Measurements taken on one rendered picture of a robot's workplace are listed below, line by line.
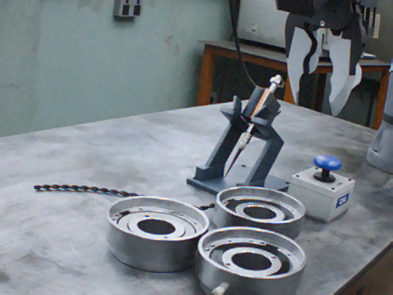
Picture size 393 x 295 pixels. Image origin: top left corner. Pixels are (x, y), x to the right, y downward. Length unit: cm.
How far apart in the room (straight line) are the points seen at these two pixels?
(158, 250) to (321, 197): 27
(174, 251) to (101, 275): 7
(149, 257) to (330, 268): 20
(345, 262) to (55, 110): 195
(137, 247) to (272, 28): 249
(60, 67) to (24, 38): 26
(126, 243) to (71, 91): 197
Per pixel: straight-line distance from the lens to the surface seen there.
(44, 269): 53
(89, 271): 53
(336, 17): 61
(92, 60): 251
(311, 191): 72
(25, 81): 230
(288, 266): 53
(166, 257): 53
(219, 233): 55
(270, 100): 78
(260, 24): 299
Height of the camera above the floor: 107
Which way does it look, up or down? 17 degrees down
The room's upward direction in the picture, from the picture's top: 8 degrees clockwise
